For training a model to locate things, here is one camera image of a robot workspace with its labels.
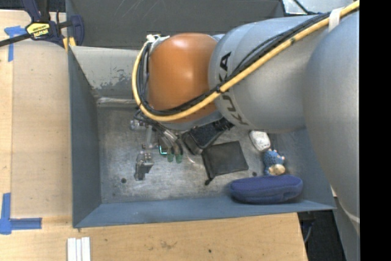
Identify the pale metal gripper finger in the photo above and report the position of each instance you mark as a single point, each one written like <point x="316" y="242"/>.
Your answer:
<point x="138" y="124"/>
<point x="143" y="166"/>

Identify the grey metal bin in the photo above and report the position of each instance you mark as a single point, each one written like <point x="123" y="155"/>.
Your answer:
<point x="122" y="180"/>

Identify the black flat pouch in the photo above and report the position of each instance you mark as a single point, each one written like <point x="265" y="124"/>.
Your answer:
<point x="224" y="159"/>

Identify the white rounded stone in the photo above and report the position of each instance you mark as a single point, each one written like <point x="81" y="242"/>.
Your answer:
<point x="259" y="140"/>

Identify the pale wood flat board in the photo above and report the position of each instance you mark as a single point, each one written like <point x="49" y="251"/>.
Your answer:
<point x="39" y="131"/>

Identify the blue toy animal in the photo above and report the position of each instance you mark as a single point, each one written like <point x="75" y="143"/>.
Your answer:
<point x="273" y="162"/>

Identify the dark blue soft case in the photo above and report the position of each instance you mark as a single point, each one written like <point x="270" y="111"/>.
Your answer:
<point x="265" y="189"/>

